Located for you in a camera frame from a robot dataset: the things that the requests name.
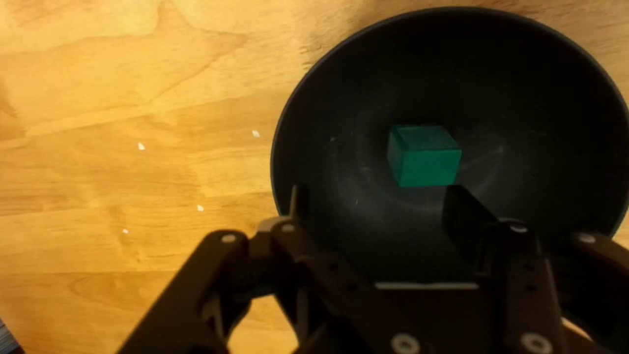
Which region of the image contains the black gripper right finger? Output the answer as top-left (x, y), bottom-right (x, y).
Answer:
top-left (440, 185), bottom-right (629, 354)

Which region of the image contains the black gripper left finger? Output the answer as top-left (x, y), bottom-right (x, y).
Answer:
top-left (115, 185), bottom-right (394, 354)

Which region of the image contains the green cube block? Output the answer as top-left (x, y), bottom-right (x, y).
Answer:
top-left (385, 124), bottom-right (463, 191)

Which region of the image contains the black bowl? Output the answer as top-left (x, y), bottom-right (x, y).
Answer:
top-left (269, 6), bottom-right (629, 292)

